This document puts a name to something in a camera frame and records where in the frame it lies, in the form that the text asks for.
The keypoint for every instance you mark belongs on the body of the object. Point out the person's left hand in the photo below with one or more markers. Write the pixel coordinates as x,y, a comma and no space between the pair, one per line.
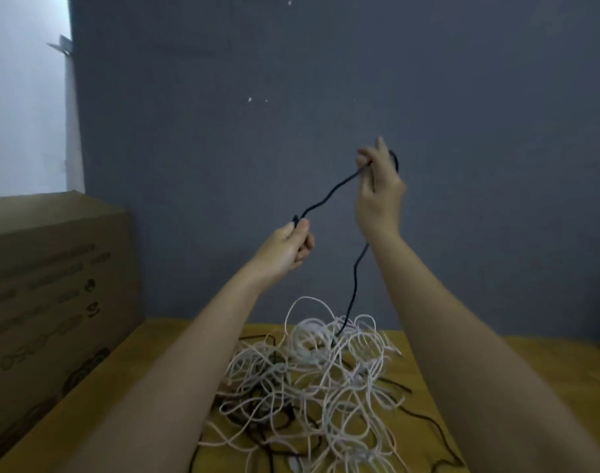
280,253

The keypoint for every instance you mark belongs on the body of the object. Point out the person's left forearm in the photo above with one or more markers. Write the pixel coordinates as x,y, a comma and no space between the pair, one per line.
172,389

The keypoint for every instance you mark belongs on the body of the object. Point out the person's right hand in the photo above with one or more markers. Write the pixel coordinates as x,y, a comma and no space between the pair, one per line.
381,197

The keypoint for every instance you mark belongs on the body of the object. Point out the person's right forearm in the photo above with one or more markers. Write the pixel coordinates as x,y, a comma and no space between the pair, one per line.
477,359

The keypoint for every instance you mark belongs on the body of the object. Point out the plain brown cardboard box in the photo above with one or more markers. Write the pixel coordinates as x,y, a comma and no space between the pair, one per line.
44,300

